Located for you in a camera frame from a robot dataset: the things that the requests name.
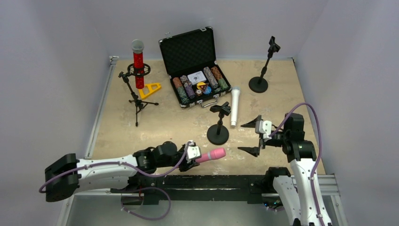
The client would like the pink microphone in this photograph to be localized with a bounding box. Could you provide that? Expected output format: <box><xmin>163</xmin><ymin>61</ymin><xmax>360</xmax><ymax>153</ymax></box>
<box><xmin>195</xmin><ymin>147</ymin><xmax>226</xmax><ymax>163</ymax></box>

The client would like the white microphone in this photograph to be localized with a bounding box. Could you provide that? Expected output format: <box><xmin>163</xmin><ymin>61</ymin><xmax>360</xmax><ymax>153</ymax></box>
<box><xmin>231</xmin><ymin>87</ymin><xmax>240</xmax><ymax>128</ymax></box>

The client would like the aluminium corner rail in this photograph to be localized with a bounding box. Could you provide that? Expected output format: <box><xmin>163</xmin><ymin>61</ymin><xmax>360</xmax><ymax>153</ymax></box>
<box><xmin>83</xmin><ymin>56</ymin><xmax>120</xmax><ymax>159</ymax></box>

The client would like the black poker chip case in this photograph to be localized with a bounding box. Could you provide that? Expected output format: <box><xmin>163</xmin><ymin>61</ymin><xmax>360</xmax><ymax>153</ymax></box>
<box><xmin>158</xmin><ymin>26</ymin><xmax>232</xmax><ymax>108</ymax></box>

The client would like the red glitter microphone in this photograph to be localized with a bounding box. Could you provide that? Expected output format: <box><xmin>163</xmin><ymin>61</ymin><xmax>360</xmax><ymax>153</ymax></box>
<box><xmin>131</xmin><ymin>39</ymin><xmax>144</xmax><ymax>89</ymax></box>

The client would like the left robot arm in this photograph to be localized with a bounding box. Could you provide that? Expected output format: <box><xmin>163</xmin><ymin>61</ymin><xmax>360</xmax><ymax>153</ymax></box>
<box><xmin>39</xmin><ymin>140</ymin><xmax>201</xmax><ymax>202</ymax></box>

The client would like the black round-base stand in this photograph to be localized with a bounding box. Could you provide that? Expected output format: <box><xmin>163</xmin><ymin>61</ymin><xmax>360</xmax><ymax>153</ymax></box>
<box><xmin>248</xmin><ymin>36</ymin><xmax>281</xmax><ymax>93</ymax></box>
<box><xmin>207</xmin><ymin>102</ymin><xmax>231</xmax><ymax>145</ymax></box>

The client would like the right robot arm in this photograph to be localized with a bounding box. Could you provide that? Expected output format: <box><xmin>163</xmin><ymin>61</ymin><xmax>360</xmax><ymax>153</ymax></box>
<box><xmin>240</xmin><ymin>113</ymin><xmax>333</xmax><ymax>226</ymax></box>

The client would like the black tripod microphone stand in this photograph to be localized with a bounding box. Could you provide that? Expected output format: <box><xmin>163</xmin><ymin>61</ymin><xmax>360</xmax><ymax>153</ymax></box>
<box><xmin>118</xmin><ymin>64</ymin><xmax>159</xmax><ymax>127</ymax></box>

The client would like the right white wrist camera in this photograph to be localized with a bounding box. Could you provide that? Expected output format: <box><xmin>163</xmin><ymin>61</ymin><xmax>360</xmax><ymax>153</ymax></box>
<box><xmin>255</xmin><ymin>120</ymin><xmax>272</xmax><ymax>141</ymax></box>

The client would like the white playing card box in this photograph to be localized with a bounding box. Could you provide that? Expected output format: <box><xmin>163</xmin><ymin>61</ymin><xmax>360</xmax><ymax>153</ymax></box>
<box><xmin>187</xmin><ymin>71</ymin><xmax>207</xmax><ymax>85</ymax></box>

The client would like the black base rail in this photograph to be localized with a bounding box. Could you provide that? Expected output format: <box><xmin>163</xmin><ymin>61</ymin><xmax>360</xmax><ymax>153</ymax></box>
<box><xmin>110</xmin><ymin>175</ymin><xmax>283</xmax><ymax>209</ymax></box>

